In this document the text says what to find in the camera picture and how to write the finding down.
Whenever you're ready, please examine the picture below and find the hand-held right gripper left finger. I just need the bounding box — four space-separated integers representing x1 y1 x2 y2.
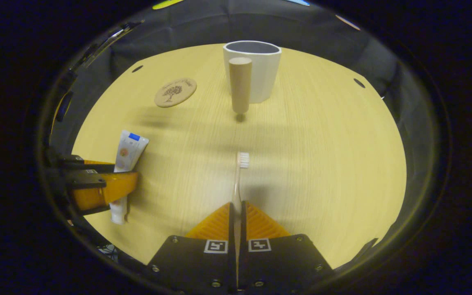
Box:
148 202 236 293

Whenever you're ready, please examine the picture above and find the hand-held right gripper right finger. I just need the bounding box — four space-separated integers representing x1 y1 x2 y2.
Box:
238 201 335 292

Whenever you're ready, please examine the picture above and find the white toothpaste tube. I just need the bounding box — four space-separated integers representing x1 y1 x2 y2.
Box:
109 130 150 225

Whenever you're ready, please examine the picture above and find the round wooden coaster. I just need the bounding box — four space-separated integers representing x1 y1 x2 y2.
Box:
154 78 197 108

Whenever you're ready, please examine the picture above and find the white cup with wooden handle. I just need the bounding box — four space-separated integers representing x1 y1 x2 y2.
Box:
222 40 282 115

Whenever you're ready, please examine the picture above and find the wooden desktop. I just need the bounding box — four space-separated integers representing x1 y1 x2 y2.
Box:
72 43 407 271

